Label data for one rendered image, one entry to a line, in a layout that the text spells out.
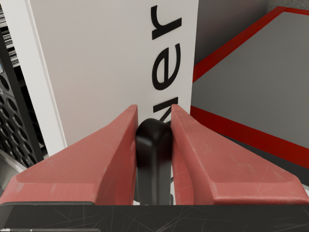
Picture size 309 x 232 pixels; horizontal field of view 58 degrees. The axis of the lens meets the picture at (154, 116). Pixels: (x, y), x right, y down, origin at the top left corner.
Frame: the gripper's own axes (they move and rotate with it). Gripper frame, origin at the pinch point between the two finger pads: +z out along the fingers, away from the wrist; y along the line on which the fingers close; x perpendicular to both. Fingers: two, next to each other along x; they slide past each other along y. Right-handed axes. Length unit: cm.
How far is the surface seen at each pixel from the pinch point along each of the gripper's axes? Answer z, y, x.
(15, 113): 7.7, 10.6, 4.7
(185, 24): 6.7, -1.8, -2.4
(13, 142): 9.2, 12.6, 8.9
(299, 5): 79, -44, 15
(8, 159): 12.7, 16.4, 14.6
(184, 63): 6.9, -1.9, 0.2
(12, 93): 7.2, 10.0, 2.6
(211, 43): 47, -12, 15
